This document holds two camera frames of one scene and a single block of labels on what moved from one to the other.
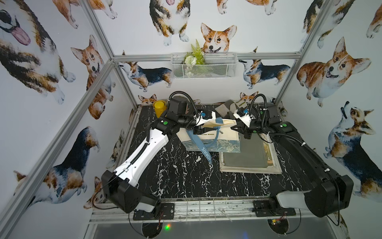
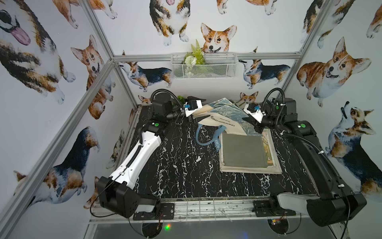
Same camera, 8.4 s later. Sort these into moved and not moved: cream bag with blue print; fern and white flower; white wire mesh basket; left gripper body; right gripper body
Moved: left gripper body; right gripper body; cream bag with blue print
Not moved: white wire mesh basket; fern and white flower
